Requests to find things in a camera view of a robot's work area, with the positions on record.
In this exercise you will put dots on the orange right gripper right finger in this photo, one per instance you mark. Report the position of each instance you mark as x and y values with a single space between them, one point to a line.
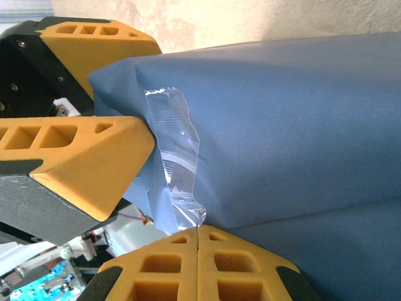
244 272

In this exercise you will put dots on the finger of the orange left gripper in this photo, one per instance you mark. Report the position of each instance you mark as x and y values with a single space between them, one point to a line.
87 163
94 47

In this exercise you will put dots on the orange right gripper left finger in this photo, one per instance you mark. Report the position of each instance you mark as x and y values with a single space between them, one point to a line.
150 276

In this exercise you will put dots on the clear tape piece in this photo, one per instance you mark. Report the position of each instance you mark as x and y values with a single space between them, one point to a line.
175 150

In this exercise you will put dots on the blue cloth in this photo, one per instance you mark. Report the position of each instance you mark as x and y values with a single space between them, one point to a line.
282 125

